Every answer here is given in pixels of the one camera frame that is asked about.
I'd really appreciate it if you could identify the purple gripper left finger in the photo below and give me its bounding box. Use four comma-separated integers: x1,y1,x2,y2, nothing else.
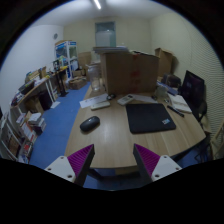
45,144,95,186

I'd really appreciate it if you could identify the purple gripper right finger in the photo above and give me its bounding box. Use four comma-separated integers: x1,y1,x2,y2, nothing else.
133,144,181,182

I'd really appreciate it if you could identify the black computer mouse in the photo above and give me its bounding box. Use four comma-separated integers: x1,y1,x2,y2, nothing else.
80,116,100,132

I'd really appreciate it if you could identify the black mouse pad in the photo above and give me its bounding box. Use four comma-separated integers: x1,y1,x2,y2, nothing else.
126,104,176,134

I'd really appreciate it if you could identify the stack of books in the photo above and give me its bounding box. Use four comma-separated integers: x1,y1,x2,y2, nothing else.
28,113,46,135

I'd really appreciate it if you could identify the black pen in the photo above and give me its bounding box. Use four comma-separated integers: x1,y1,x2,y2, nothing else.
167,105,184,118

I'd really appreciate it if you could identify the white bookshelf rack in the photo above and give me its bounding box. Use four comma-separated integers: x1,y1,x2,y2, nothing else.
0,113,37,164

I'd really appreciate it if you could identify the white paper sheet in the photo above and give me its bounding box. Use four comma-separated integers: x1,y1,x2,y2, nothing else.
80,94,107,108

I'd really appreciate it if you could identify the open notebook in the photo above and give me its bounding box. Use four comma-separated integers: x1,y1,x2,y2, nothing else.
169,95,192,113

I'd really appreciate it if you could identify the white flat remote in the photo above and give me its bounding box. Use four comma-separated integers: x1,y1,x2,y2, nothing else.
91,101,110,111

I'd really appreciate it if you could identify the white remote control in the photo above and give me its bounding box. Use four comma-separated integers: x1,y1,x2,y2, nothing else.
117,94,134,106

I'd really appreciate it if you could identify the wooden side desk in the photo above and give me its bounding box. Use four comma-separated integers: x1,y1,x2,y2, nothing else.
11,67,68,116

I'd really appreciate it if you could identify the cardboard box on floor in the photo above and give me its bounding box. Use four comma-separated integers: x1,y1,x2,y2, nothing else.
69,77,87,90

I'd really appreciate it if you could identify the black office chair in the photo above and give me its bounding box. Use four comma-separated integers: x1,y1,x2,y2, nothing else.
179,70,208,122

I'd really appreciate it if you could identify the clear glass jar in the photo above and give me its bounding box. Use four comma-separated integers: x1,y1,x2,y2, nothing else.
88,65,100,91

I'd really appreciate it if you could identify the large cardboard box on table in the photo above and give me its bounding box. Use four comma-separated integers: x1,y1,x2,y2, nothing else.
101,52,159,95

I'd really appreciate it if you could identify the tall cardboard box right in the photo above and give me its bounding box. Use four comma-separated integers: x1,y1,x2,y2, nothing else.
155,48,173,77

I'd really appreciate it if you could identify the blue white display cabinet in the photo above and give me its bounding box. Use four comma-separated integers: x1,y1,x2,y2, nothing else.
55,40,78,78

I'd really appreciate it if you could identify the window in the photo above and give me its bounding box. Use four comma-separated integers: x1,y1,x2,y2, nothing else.
95,22,116,47

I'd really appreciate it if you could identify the ceiling light tube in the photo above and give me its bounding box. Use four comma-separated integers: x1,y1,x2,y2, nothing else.
93,0,101,10

